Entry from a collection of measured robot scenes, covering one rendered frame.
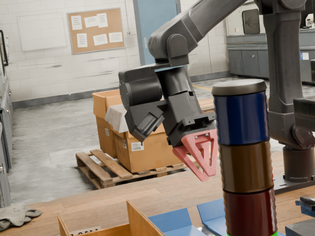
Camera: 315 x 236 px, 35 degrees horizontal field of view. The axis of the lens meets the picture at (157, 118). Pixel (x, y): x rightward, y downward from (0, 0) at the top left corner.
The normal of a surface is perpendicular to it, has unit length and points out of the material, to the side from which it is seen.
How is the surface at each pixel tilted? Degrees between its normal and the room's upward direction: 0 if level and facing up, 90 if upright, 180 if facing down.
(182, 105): 61
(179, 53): 90
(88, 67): 90
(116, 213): 0
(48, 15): 90
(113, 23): 90
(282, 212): 0
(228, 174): 76
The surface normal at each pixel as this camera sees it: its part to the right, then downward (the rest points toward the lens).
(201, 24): 0.51, 0.04
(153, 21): 0.27, 0.13
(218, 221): -0.12, -0.98
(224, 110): -0.70, -0.04
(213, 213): 0.27, -0.40
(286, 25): 0.30, 0.33
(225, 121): -0.64, 0.43
